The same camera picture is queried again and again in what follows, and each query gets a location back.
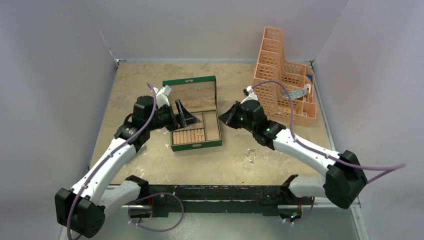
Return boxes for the green jewelry box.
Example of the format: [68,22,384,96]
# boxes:
[162,75,223,152]

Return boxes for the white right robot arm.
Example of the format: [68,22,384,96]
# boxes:
[218,100,368,209]

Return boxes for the blue item in organizer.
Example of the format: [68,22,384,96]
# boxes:
[281,88,309,99]

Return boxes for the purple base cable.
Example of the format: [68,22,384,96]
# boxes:
[127,193,184,233]

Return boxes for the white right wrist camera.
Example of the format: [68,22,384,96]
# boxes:
[241,86,258,103]

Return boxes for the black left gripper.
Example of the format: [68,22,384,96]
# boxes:
[146,99,199,132]

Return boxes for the peach plastic file organizer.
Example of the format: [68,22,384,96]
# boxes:
[251,26,317,127]

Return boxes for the silver jewelry piece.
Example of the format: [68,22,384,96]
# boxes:
[245,148,257,166]

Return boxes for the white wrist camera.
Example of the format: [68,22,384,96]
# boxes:
[153,85,172,109]
[241,86,258,103]

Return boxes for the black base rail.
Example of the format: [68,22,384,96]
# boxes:
[116,175,313,218]

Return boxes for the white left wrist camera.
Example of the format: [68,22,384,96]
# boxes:
[153,85,172,109]

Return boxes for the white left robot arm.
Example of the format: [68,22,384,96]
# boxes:
[54,95,200,240]

